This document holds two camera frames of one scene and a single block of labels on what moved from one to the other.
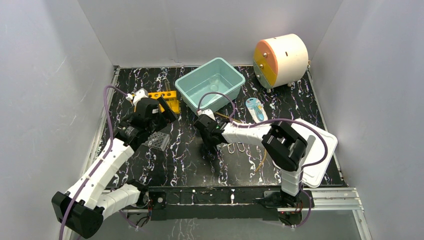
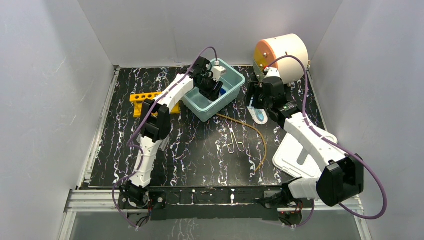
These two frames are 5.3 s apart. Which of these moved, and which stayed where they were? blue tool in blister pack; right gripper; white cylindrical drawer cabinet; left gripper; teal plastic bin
Moved: right gripper; left gripper
Stayed: blue tool in blister pack; white cylindrical drawer cabinet; teal plastic bin
